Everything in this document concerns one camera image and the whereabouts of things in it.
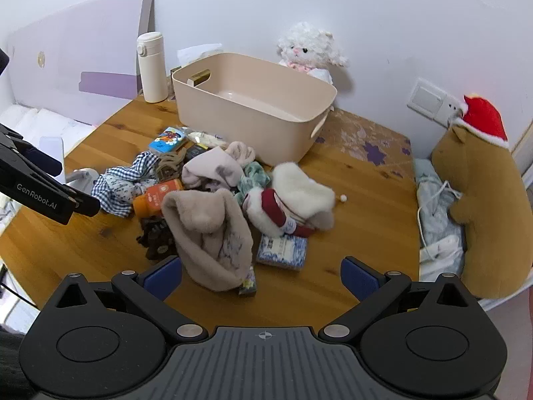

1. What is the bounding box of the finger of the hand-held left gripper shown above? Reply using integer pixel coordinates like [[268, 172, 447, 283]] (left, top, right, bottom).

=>
[[0, 123, 64, 178], [54, 181, 101, 217]]

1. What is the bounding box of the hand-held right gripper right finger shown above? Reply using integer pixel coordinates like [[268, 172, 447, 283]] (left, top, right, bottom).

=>
[[318, 255, 479, 342]]

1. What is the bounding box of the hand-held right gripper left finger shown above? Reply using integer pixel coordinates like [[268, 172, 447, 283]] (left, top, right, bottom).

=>
[[48, 255, 209, 342]]

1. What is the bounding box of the blue gingham cloth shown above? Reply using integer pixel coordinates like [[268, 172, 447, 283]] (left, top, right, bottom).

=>
[[92, 151, 161, 217]]

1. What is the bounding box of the dark brown glove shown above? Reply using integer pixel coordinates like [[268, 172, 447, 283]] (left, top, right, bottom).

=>
[[137, 217, 178, 261]]

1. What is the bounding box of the beige fuzzy hat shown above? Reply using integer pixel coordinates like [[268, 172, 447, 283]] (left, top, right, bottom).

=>
[[162, 188, 254, 292]]

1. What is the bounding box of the orange bottle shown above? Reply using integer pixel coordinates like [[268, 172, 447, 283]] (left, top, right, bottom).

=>
[[133, 178, 185, 217]]

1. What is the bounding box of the blue white tissue pack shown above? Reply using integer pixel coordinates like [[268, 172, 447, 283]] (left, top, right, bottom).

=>
[[255, 233, 309, 272]]

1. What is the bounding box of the star print box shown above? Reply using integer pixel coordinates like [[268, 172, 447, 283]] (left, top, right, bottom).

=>
[[237, 264, 257, 296]]

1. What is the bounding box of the white and red plush toy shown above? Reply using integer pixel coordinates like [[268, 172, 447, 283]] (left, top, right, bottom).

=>
[[243, 162, 348, 238]]

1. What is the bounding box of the blue cartoon tissue packet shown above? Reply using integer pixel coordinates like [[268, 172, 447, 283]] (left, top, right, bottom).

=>
[[149, 127, 189, 153]]

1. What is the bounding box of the pink cloth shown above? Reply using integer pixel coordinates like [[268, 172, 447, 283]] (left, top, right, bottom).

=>
[[182, 141, 257, 192]]

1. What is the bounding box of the green scrunchie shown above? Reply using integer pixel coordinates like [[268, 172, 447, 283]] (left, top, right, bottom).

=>
[[235, 162, 272, 205]]

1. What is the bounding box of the clear snack packet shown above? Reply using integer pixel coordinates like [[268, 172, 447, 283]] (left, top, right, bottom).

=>
[[186, 129, 228, 148]]

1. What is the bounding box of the beige plastic basket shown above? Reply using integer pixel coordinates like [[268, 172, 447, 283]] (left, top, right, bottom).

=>
[[172, 52, 338, 166]]

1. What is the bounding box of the white desk hook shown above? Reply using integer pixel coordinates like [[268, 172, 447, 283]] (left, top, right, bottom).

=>
[[67, 168, 99, 186]]

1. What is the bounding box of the white power strip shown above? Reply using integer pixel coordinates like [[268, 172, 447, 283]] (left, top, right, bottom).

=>
[[418, 233, 459, 263]]

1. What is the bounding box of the light blue blanket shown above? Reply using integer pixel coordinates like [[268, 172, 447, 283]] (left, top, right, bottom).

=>
[[413, 159, 466, 280]]

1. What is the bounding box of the purple headboard panel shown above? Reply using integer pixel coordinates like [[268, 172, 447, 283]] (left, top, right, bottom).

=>
[[8, 0, 157, 126]]

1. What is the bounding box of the purple floral table mat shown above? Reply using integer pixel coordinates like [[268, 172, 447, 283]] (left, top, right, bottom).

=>
[[316, 108, 413, 180]]

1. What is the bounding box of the white thermos bottle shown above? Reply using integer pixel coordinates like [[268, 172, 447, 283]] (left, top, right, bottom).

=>
[[137, 32, 168, 103]]

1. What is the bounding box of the brown capybara plush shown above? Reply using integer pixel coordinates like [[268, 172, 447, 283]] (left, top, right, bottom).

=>
[[431, 125, 533, 299]]

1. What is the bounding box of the gold box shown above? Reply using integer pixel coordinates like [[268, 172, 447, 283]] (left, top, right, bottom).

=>
[[170, 66, 211, 87]]

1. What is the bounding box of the red santa hat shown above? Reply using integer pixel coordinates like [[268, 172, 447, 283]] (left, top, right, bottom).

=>
[[453, 95, 509, 149]]

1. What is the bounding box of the white plush sheep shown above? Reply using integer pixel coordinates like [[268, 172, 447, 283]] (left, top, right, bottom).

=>
[[277, 22, 349, 86]]

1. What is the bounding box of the white cable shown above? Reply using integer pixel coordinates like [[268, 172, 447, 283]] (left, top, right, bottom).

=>
[[415, 180, 464, 251]]

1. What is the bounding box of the white wall switch socket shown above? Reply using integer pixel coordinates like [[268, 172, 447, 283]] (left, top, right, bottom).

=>
[[407, 78, 469, 125]]

